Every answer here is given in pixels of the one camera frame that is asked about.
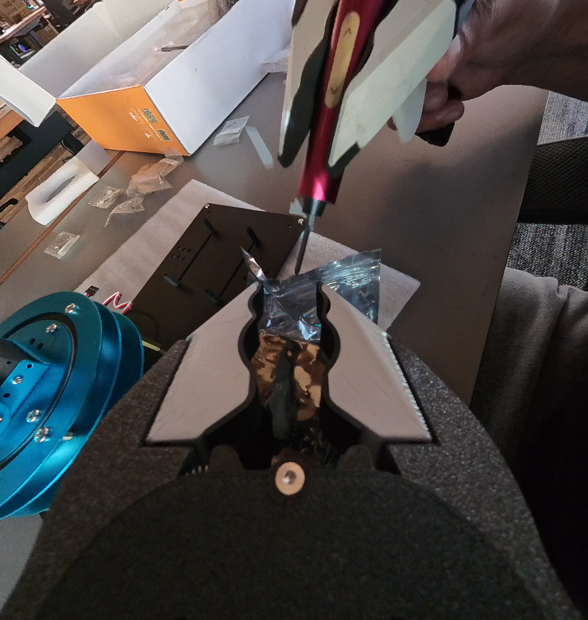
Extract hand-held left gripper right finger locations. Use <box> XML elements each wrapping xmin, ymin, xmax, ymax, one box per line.
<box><xmin>315</xmin><ymin>282</ymin><xmax>433</xmax><ymax>442</ymax></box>

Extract small labelled plastic bag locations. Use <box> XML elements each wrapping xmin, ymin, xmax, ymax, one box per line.
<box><xmin>212</xmin><ymin>115</ymin><xmax>250</xmax><ymax>146</ymax></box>

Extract clear bag with white parts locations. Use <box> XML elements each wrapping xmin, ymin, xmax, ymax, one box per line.
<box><xmin>43</xmin><ymin>232</ymin><xmax>80</xmax><ymax>257</ymax></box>

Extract person's right hand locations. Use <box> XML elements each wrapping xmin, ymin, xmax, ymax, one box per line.
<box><xmin>415</xmin><ymin>0</ymin><xmax>542</xmax><ymax>134</ymax></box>

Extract red electric screwdriver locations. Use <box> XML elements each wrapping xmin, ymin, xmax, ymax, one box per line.
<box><xmin>289</xmin><ymin>0</ymin><xmax>389</xmax><ymax>273</ymax></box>

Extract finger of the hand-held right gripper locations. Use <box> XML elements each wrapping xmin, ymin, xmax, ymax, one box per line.
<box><xmin>277</xmin><ymin>0</ymin><xmax>343</xmax><ymax>169</ymax></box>
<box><xmin>327</xmin><ymin>0</ymin><xmax>458</xmax><ymax>176</ymax></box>

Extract silver foil bag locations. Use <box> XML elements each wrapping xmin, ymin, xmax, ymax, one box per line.
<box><xmin>240</xmin><ymin>247</ymin><xmax>383</xmax><ymax>446</ymax></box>

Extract servo cable with black connector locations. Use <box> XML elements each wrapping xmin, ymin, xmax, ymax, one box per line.
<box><xmin>83</xmin><ymin>286</ymin><xmax>135</xmax><ymax>315</ymax></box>

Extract white foam packing insert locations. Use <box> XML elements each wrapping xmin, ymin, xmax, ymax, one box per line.
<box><xmin>25</xmin><ymin>157</ymin><xmax>100</xmax><ymax>226</ymax></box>

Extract white foam sheet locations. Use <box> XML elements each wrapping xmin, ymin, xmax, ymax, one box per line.
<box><xmin>73</xmin><ymin>179</ymin><xmax>420</xmax><ymax>335</ymax></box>

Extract orange and white cardboard box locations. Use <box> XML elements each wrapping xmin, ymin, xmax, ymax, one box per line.
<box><xmin>0</xmin><ymin>0</ymin><xmax>297</xmax><ymax>157</ymax></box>

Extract person's grey pants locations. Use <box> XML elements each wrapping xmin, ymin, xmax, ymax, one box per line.
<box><xmin>470</xmin><ymin>266</ymin><xmax>588</xmax><ymax>437</ymax></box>

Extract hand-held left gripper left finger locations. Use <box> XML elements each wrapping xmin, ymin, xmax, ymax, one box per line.
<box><xmin>146</xmin><ymin>282</ymin><xmax>263</xmax><ymax>444</ymax></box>

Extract black office chair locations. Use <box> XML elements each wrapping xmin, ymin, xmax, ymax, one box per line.
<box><xmin>514</xmin><ymin>140</ymin><xmax>588</xmax><ymax>228</ymax></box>

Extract person's black clothing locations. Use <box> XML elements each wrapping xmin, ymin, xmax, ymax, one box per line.
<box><xmin>507</xmin><ymin>286</ymin><xmax>588</xmax><ymax>620</ymax></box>

